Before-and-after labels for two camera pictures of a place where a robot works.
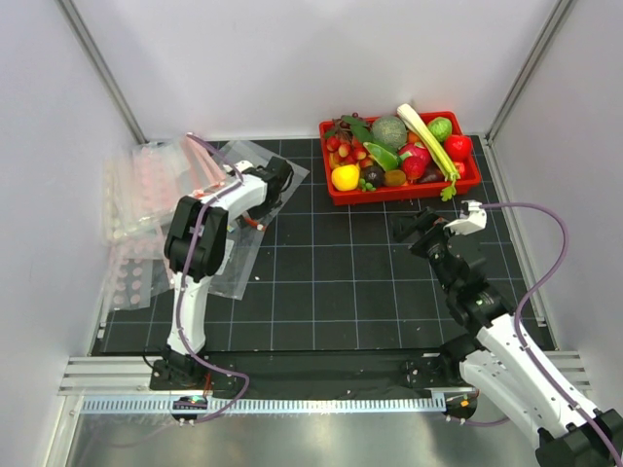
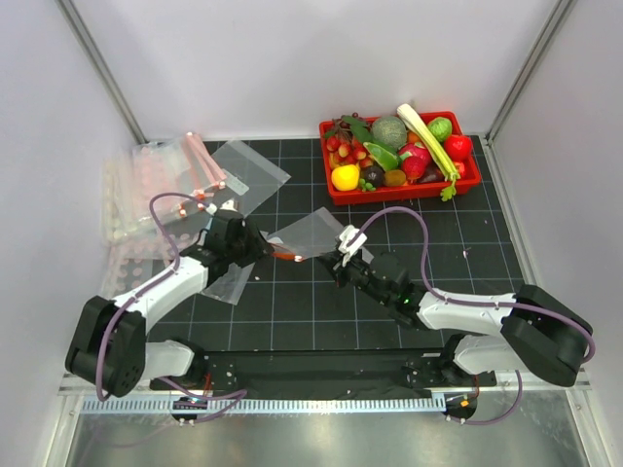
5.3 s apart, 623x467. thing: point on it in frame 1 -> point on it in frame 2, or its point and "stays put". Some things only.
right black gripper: x=403 y=226 -> x=333 y=261
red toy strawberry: x=459 y=168 stays put
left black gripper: x=256 y=214 -> x=259 y=247
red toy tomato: x=458 y=147 stays put
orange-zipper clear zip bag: x=242 y=250 -> x=316 y=234
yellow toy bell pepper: x=346 y=177 stays put
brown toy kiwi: x=394 y=177 stays put
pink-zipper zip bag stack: x=142 y=187 stays put
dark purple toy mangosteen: x=373 y=174 stays put
